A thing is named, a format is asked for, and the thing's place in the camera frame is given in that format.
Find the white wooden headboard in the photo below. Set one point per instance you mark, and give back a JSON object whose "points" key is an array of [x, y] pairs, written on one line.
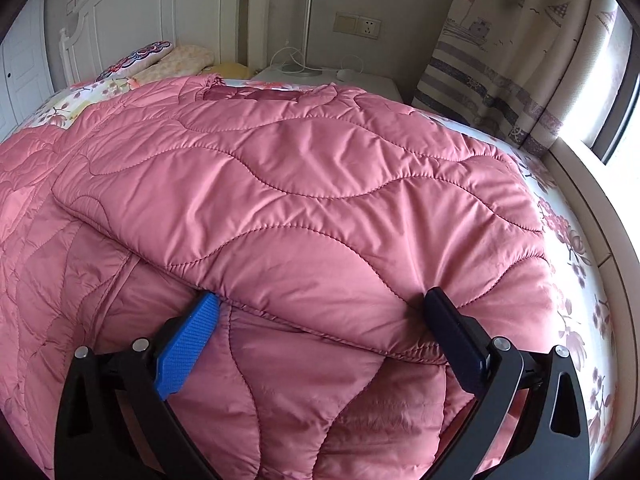
{"points": [[150, 10]]}

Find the beige wall switch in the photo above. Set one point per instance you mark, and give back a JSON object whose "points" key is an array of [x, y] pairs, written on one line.
{"points": [[345, 22]]}

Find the beige window ledge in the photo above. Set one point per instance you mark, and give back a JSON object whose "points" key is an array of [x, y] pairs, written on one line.
{"points": [[600, 210]]}

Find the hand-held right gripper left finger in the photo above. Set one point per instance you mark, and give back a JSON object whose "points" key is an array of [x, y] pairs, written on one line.
{"points": [[190, 345]]}

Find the beige fluffy pillow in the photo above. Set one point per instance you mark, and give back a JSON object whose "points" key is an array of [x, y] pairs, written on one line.
{"points": [[185, 57]]}

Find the dark window frame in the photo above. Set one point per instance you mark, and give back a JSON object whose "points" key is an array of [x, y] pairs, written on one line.
{"points": [[617, 125]]}

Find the floral bed sheet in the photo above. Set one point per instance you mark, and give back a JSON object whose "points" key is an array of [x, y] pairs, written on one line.
{"points": [[567, 240]]}

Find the small white round device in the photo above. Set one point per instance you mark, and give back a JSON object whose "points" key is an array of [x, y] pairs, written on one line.
{"points": [[344, 74]]}

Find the white panelled door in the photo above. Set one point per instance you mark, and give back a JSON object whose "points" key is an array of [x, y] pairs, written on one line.
{"points": [[25, 60]]}

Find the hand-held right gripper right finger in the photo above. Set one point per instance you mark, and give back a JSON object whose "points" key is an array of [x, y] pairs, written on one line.
{"points": [[457, 342]]}

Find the embroidered patterned pillow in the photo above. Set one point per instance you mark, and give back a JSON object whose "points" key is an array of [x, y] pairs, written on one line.
{"points": [[135, 57]]}

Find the beige wall socket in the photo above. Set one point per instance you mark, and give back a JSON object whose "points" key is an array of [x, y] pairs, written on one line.
{"points": [[369, 27]]}

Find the silver pole lamp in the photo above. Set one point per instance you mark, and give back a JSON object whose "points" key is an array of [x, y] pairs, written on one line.
{"points": [[311, 10]]}

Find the yellow cloth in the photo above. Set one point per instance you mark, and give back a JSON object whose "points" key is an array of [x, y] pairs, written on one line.
{"points": [[230, 69]]}

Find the printed beige curtain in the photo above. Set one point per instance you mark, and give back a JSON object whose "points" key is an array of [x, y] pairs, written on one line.
{"points": [[500, 60]]}

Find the white nightstand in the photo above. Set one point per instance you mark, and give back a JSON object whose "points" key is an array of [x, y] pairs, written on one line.
{"points": [[375, 86]]}

